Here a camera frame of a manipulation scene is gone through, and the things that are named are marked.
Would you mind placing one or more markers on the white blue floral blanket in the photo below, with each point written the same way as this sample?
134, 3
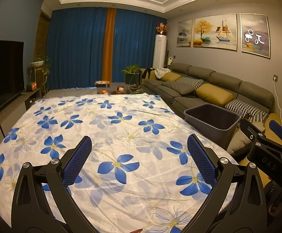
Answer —
107, 131

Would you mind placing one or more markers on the grey plastic bin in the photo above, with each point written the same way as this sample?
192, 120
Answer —
218, 127

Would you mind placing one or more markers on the small doll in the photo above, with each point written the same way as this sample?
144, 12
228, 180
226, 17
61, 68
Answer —
119, 90

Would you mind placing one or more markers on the grey framed painting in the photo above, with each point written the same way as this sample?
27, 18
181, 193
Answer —
255, 35

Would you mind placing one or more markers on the black flat television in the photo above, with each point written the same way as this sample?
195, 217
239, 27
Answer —
2, 77

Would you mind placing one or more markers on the trailing plant in white bowl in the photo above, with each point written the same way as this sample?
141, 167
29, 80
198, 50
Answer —
38, 63

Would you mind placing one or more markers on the grey television cabinet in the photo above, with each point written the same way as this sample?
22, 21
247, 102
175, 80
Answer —
17, 106

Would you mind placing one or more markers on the dark round teapot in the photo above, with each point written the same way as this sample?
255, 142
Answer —
136, 89

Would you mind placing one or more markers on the green plant in dark pot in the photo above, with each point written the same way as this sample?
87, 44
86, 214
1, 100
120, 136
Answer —
131, 76

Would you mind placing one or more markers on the small yellow cushion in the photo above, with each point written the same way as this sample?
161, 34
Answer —
170, 77

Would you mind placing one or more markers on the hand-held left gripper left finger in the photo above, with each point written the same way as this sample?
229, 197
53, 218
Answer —
76, 160

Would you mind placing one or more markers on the blue curtain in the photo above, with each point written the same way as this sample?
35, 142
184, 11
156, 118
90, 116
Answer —
75, 48
138, 43

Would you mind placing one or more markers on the large black white patterned cushion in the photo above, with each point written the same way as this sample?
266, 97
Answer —
246, 109

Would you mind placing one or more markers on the gold plant stand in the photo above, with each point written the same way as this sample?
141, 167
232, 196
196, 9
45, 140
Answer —
37, 80

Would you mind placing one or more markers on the wall power outlet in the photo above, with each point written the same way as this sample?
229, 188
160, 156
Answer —
275, 78

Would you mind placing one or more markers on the black jacket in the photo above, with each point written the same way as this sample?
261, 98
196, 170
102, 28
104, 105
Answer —
148, 72

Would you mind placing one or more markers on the orange flower ornament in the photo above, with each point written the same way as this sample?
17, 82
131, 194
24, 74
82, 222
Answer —
161, 28

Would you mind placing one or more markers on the orange curtain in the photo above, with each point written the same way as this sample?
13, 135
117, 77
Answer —
109, 43

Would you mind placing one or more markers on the large yellow cushion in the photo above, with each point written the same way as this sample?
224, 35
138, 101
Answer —
213, 93

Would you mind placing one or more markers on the small black white patterned cushion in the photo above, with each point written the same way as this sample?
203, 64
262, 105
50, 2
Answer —
192, 82

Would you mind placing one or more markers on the small orange toy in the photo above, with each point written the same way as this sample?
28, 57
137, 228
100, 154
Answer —
104, 92

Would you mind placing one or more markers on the small landscape painting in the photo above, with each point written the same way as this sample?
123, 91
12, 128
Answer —
184, 33

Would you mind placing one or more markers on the flat printed box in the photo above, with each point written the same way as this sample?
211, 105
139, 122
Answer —
102, 84

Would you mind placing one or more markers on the grey cushion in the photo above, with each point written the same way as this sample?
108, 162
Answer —
177, 87

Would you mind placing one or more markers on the white cloth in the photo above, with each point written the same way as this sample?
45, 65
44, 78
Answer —
162, 72

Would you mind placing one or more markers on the wide sailboat painting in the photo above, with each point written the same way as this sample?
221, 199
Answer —
215, 32

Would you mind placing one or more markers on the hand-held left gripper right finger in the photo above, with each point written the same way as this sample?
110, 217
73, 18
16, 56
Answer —
201, 161

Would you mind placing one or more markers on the grey sectional sofa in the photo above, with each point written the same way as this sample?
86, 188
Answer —
228, 77

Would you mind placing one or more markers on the white standing air conditioner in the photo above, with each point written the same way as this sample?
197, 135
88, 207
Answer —
159, 52

